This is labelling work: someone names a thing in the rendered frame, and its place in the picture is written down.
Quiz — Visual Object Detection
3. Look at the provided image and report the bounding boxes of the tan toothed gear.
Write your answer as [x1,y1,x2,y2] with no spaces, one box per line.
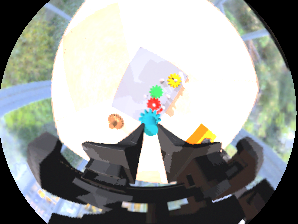
[108,113,125,131]

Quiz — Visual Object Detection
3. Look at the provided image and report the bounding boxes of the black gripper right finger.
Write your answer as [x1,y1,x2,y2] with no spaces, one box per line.
[157,124,222,184]

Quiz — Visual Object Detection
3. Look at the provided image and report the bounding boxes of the cyan gear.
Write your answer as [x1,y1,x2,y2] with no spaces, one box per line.
[138,108,162,136]

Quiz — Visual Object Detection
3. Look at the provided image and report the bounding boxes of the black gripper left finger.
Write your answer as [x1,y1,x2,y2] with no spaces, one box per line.
[81,124,145,184]

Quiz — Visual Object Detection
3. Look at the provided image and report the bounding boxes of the green gear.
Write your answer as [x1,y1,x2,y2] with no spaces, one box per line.
[150,84,164,99]

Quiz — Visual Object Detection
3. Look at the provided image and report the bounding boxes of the red gear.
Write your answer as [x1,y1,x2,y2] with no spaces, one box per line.
[148,97,161,111]

